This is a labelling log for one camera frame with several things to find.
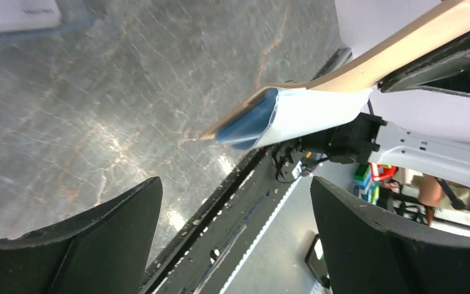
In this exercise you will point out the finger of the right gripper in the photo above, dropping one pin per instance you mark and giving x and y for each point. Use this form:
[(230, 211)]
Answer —
[(445, 70)]

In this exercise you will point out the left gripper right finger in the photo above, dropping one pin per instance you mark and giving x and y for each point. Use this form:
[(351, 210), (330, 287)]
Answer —
[(371, 250)]

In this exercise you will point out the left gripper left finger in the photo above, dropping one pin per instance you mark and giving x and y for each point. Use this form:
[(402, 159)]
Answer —
[(102, 250)]

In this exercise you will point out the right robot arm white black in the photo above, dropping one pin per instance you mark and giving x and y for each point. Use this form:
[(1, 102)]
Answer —
[(371, 139)]

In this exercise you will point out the clear sleeve with credit cards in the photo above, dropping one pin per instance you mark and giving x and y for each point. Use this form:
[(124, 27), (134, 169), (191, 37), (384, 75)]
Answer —
[(21, 20)]

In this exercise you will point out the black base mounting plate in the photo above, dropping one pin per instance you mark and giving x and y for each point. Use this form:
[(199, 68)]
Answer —
[(207, 248)]

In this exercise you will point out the white toothed cable rail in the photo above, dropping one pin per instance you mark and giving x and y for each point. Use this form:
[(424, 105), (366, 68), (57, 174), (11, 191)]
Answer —
[(269, 217)]

